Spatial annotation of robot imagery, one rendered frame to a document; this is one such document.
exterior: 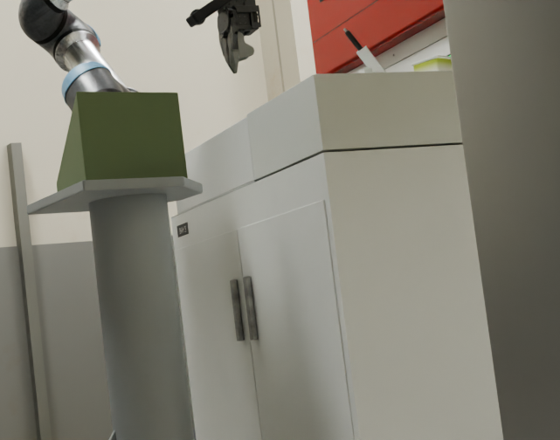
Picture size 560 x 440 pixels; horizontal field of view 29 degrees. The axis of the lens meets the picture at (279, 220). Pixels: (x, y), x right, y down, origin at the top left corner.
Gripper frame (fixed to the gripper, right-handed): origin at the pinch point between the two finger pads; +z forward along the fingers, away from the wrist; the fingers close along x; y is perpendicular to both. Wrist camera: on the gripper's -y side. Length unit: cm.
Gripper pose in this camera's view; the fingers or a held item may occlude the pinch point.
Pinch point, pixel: (231, 67)
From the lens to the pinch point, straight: 255.7
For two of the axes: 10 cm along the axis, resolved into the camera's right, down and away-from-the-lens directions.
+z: 1.2, 9.9, -0.9
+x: -3.9, 1.3, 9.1
